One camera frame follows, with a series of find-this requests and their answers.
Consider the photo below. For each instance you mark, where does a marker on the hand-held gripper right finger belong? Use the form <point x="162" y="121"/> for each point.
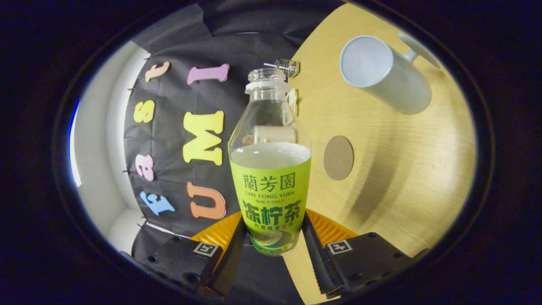
<point x="319" y="262"/>

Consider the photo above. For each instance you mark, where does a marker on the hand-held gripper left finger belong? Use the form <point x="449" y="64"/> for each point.
<point x="230" y="267"/>

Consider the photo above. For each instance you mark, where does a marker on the green label juice bottle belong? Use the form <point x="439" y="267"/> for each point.
<point x="271" y="178"/>

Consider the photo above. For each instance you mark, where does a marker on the round brown coaster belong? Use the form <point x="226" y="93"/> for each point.
<point x="338" y="157"/>

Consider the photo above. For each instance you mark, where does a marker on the wooden table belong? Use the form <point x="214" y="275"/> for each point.
<point x="402" y="169"/>

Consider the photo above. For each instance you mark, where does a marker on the white divided snack tray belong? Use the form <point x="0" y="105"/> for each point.
<point x="293" y="101"/>

